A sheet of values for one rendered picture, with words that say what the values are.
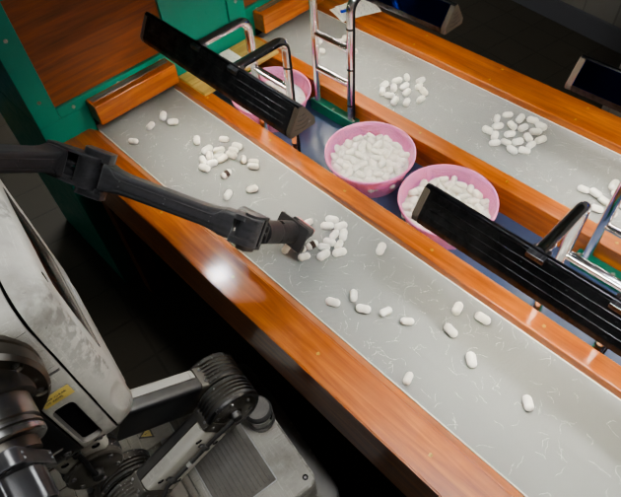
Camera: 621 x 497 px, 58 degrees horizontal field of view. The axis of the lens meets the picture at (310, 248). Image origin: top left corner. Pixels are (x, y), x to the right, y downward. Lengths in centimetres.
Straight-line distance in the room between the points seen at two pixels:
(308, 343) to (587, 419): 60
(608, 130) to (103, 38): 152
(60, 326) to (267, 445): 93
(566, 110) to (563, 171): 24
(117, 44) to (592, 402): 161
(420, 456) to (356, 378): 20
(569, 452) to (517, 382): 16
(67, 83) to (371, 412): 130
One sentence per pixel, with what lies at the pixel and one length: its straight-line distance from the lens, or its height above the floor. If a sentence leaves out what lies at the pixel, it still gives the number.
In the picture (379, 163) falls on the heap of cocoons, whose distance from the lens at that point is 166.
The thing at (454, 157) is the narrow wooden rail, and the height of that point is 76.
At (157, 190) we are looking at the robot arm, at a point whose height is 102.
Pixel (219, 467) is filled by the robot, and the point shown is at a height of 48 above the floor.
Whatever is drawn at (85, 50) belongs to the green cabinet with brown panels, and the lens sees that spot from 186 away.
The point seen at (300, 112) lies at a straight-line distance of 127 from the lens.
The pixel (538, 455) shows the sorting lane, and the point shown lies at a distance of 125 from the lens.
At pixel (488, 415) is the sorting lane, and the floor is 74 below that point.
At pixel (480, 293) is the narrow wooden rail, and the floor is 76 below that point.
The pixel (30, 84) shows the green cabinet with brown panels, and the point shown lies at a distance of 182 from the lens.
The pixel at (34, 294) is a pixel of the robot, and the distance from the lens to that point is 61.
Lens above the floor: 188
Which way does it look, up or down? 52 degrees down
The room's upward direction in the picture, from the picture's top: 6 degrees counter-clockwise
